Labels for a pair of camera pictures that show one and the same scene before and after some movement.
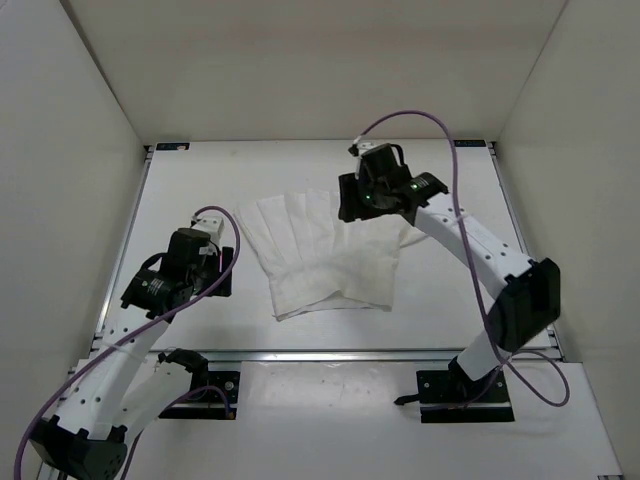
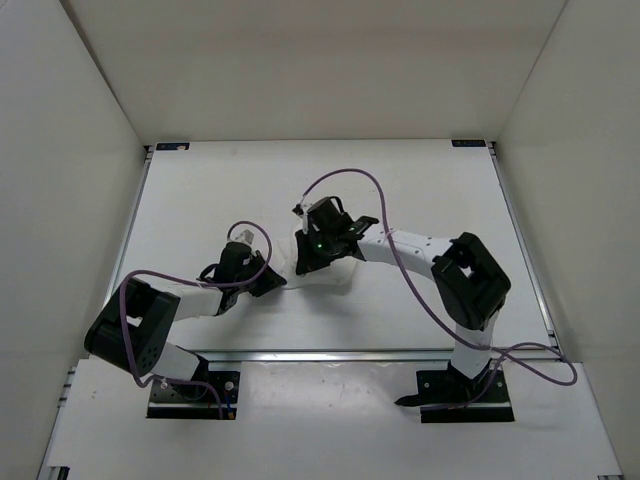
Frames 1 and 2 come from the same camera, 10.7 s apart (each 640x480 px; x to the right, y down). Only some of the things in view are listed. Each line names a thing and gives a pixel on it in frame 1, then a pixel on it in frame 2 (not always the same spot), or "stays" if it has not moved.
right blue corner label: (470, 143) stays
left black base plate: (214, 397) stays
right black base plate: (445, 397) stays
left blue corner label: (172, 146) stays
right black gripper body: (364, 199) -> (317, 247)
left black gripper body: (212, 267) -> (260, 285)
